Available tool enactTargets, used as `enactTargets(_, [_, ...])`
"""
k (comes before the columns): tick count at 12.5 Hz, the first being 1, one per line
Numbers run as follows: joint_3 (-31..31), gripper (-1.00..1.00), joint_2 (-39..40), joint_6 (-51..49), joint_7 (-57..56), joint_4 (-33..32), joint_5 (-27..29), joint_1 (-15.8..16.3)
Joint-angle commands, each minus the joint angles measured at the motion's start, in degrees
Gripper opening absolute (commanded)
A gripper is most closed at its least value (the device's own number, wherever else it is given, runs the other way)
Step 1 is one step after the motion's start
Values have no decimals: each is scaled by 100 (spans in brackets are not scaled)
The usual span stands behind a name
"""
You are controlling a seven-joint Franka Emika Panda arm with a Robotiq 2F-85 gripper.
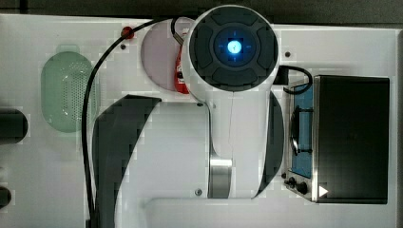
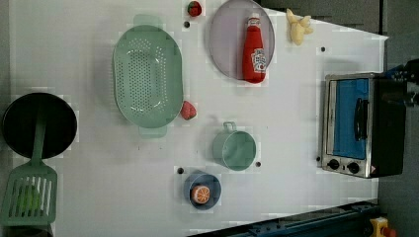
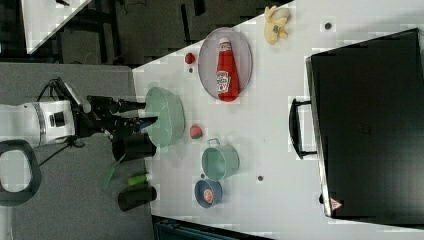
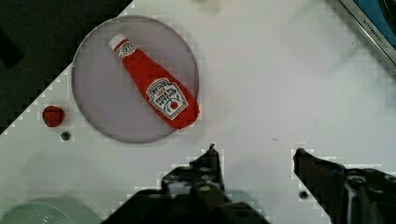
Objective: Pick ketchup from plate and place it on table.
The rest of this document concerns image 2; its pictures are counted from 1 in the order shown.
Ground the red ketchup bottle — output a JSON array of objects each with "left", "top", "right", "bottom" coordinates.
[{"left": 242, "top": 14, "right": 267, "bottom": 84}]

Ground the grey round plate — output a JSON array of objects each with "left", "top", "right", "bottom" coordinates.
[{"left": 209, "top": 0, "right": 275, "bottom": 80}]

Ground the red strawberry toy near colander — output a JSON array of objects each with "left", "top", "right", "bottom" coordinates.
[{"left": 180, "top": 101, "right": 197, "bottom": 120}]

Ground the green metal cup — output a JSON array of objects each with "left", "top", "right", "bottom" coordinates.
[{"left": 212, "top": 121, "right": 257, "bottom": 171}]

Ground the blue small bowl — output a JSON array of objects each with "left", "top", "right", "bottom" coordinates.
[{"left": 184, "top": 173, "right": 221, "bottom": 210}]

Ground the orange slice toy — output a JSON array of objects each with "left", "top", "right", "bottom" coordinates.
[{"left": 191, "top": 186, "right": 210, "bottom": 204}]

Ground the green oval colander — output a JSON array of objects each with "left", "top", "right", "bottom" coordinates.
[{"left": 113, "top": 14, "right": 184, "bottom": 139}]

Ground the red strawberry toy at edge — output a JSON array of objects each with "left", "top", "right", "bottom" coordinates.
[{"left": 187, "top": 1, "right": 202, "bottom": 17}]

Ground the peeled banana toy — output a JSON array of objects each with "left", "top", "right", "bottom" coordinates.
[{"left": 286, "top": 9, "right": 313, "bottom": 45}]

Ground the silver black toaster oven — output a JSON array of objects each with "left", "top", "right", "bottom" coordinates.
[{"left": 320, "top": 73, "right": 406, "bottom": 179}]

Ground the black frying pan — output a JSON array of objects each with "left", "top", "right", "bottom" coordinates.
[{"left": 1, "top": 92, "right": 78, "bottom": 160}]

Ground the green slotted spatula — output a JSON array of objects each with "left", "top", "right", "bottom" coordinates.
[{"left": 1, "top": 109, "right": 57, "bottom": 226}]

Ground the yellow red clamp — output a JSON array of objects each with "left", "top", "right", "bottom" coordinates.
[{"left": 370, "top": 217, "right": 397, "bottom": 237}]

